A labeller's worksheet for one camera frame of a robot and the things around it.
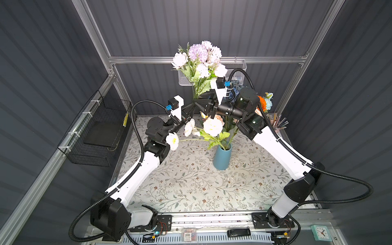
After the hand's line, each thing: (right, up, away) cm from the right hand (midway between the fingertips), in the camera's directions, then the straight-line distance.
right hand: (198, 97), depth 57 cm
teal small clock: (+57, -60, +13) cm, 84 cm away
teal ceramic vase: (+13, -28, +23) cm, 38 cm away
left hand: (+1, -2, +2) cm, 3 cm away
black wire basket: (-51, -17, +15) cm, 56 cm away
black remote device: (+16, -58, +10) cm, 61 cm away
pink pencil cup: (+50, -8, +45) cm, 68 cm away
